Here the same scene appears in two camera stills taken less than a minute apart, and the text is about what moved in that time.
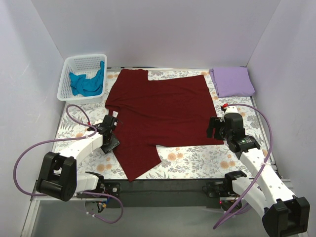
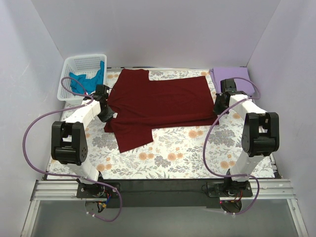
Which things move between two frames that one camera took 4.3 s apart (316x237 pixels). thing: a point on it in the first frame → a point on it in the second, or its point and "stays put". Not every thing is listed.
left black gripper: x=111 y=124 → x=106 y=114
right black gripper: x=215 y=127 → x=219 y=106
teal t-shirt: x=81 y=86 stays put
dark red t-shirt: x=169 y=112 stays put
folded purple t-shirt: x=232 y=81 stays put
